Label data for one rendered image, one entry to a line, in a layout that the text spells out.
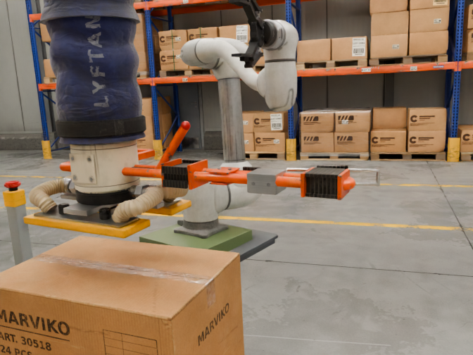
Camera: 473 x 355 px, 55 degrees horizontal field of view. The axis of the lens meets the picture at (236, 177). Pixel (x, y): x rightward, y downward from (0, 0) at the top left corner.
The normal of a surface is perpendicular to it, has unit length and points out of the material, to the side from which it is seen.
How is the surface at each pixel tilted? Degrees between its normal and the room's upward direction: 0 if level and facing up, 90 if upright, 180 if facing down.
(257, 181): 90
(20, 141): 90
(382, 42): 86
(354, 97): 90
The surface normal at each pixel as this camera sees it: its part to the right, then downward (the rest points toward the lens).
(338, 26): -0.30, 0.21
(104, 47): 0.42, -0.17
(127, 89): 0.76, -0.18
